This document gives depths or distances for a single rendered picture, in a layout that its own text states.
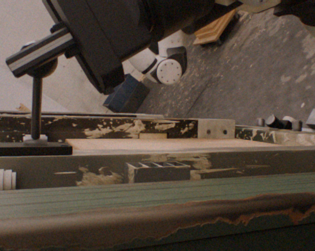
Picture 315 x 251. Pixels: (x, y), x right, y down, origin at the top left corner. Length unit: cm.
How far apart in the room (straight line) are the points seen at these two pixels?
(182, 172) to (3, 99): 427
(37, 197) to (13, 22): 590
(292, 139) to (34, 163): 61
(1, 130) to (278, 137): 65
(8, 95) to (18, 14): 187
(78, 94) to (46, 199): 585
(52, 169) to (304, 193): 27
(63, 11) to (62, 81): 568
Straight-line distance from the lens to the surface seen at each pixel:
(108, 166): 40
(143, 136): 86
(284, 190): 21
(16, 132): 80
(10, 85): 459
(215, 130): 95
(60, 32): 31
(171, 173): 38
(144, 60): 102
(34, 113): 38
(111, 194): 17
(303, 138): 81
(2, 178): 35
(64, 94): 599
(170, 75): 101
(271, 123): 110
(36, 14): 606
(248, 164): 49
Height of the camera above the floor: 142
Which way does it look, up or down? 21 degrees down
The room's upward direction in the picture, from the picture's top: 54 degrees counter-clockwise
